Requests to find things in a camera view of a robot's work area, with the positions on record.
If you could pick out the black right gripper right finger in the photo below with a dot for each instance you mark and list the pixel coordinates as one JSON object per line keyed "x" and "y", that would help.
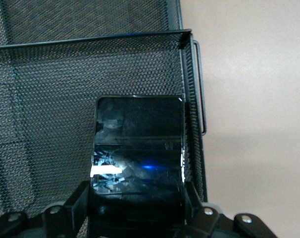
{"x": 214, "y": 225}

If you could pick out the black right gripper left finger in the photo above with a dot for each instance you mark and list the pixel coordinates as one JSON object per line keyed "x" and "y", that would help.
{"x": 56, "y": 223}

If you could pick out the tall black smartphone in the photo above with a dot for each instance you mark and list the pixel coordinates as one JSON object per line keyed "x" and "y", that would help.
{"x": 140, "y": 124}

